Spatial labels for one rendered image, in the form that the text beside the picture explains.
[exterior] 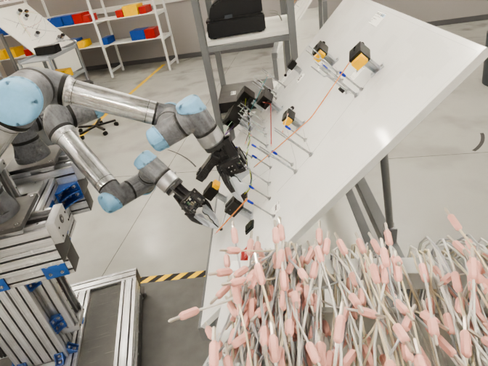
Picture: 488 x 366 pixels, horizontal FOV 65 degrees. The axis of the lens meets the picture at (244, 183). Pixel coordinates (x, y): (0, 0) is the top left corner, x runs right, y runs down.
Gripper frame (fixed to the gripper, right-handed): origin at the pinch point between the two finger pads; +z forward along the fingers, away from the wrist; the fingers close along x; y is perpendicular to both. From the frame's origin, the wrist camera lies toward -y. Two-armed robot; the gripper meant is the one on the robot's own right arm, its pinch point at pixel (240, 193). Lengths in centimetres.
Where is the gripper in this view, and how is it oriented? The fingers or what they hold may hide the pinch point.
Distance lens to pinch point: 124.6
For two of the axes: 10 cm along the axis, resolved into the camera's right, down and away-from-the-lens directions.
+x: 0.5, -5.6, 8.3
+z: 4.9, 7.4, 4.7
